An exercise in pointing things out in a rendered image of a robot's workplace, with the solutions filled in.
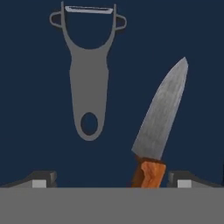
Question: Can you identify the knife with wooden handle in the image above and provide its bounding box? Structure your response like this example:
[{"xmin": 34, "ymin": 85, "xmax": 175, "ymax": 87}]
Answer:
[{"xmin": 128, "ymin": 56, "xmax": 190, "ymax": 189}]

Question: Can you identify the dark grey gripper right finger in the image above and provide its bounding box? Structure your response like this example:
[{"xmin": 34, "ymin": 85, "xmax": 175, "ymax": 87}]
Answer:
[{"xmin": 166, "ymin": 170, "xmax": 224, "ymax": 189}]

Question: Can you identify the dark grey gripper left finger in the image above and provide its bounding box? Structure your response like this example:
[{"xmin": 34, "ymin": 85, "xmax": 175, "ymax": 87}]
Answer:
[{"xmin": 0, "ymin": 170, "xmax": 58, "ymax": 189}]

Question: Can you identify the grey peeler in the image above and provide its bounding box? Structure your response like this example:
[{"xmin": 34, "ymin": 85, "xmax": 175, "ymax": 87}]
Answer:
[{"xmin": 49, "ymin": 1, "xmax": 128, "ymax": 142}]

